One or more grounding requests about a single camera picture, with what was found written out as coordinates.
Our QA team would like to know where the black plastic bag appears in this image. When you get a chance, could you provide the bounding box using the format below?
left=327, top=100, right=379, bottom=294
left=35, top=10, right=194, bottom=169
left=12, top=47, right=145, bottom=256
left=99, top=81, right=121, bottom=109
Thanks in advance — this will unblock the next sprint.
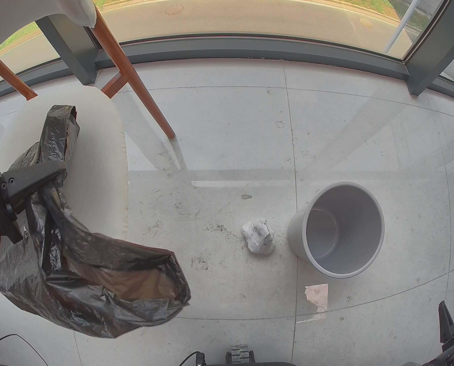
left=0, top=104, right=192, bottom=339

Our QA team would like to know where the grey trash bin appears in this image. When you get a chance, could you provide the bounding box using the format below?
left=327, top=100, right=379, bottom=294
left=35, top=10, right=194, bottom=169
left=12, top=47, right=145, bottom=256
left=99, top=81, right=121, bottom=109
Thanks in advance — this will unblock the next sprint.
left=287, top=181, right=386, bottom=279

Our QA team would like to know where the white chair with wooden legs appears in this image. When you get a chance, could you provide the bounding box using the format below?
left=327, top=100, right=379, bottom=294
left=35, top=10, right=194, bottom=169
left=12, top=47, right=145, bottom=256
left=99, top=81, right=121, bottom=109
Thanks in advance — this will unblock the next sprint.
left=0, top=0, right=176, bottom=243

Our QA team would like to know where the crumpled white paper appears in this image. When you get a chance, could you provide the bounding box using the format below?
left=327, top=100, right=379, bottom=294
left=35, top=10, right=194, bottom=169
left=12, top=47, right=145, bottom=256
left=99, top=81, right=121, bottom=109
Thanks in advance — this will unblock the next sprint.
left=242, top=217, right=276, bottom=256

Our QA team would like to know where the window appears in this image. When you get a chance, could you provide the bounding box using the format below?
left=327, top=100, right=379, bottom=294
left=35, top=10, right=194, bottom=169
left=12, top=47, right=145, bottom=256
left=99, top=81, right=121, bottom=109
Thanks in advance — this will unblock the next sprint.
left=0, top=0, right=454, bottom=106

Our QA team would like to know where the black cable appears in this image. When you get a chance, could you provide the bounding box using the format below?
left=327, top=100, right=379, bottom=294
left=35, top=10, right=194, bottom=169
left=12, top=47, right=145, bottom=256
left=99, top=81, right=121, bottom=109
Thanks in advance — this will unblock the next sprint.
left=0, top=333, right=50, bottom=366
left=178, top=351, right=206, bottom=366

